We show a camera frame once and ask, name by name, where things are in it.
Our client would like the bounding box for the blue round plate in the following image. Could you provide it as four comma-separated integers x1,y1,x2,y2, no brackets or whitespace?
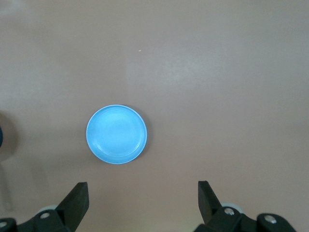
85,104,148,165

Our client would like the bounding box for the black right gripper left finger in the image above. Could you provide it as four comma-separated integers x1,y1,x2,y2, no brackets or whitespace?
21,182,91,232

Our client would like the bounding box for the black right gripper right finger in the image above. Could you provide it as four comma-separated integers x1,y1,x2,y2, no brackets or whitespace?
194,180,259,232

